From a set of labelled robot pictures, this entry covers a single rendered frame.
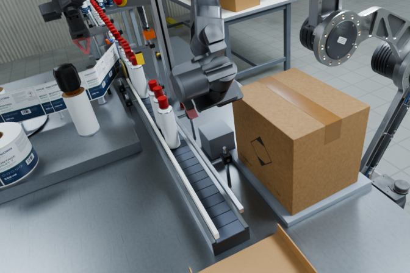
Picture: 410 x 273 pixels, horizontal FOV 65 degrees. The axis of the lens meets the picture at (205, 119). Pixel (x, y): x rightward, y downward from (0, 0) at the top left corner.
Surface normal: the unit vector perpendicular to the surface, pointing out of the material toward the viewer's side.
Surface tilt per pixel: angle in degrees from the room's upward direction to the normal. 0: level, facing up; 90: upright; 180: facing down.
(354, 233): 0
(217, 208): 0
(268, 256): 0
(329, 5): 90
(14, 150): 90
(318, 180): 90
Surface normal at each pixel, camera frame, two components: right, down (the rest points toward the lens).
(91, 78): 0.47, 0.43
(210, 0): 0.27, -0.39
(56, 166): -0.14, -0.82
